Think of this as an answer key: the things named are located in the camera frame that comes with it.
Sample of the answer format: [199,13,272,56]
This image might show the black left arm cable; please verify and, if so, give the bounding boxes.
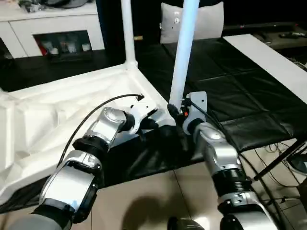
[56,93,144,168]

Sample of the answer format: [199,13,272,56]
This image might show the white cabinet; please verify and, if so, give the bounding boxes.
[0,4,106,59]

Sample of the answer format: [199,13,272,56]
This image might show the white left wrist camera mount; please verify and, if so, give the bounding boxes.
[128,98,159,135]

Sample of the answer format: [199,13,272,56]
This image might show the white plastic table leg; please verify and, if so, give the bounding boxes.
[169,0,200,113]
[120,0,139,70]

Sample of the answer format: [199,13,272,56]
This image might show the white flat board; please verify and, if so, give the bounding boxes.
[222,33,307,105]

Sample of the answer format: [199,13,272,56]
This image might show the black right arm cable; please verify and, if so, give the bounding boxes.
[189,100,283,230]

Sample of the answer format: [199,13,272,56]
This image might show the grey pillow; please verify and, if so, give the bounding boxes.
[160,1,225,44]

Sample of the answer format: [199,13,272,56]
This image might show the dark round object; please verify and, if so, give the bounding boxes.
[167,217,204,230]

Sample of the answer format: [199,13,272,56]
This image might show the black power adapter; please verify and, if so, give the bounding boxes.
[290,155,307,173]

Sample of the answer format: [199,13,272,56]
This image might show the black remote control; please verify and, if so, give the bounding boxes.
[279,32,307,39]

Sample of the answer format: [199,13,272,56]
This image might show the dark wicker basket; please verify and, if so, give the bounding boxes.
[298,179,307,200]

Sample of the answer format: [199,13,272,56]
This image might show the black television stand foot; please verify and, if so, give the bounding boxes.
[259,30,272,43]

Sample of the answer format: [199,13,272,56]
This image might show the white floor cable bundle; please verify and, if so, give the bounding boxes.
[287,56,307,70]

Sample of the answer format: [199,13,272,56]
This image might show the black crumpled bag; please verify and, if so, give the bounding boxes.
[19,0,46,12]

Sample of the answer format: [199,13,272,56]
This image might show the brown low sideboard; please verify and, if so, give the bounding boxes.
[254,27,307,50]

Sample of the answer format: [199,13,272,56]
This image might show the grey helmet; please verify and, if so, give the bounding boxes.
[45,0,80,7]

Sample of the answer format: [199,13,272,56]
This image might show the white plastic table top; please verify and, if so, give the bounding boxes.
[0,61,177,199]

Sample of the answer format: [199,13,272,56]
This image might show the thin black floor cable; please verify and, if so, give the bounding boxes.
[254,141,303,188]

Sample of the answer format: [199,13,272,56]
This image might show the black thin rod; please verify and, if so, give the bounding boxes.
[253,141,307,181]

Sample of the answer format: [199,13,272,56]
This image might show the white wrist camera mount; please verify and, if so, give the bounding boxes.
[128,98,159,135]
[182,91,208,134]

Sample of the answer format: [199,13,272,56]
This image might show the black cabinet blue edge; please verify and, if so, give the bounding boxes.
[95,0,164,48]

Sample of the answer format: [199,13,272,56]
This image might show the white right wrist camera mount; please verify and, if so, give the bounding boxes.
[182,91,208,134]

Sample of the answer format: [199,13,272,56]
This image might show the black mat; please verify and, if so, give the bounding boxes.
[0,35,307,207]

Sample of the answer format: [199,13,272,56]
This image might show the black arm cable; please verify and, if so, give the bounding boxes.
[189,100,283,230]
[56,93,144,168]

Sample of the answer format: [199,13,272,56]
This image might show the black bar pink mark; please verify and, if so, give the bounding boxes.
[224,22,307,30]

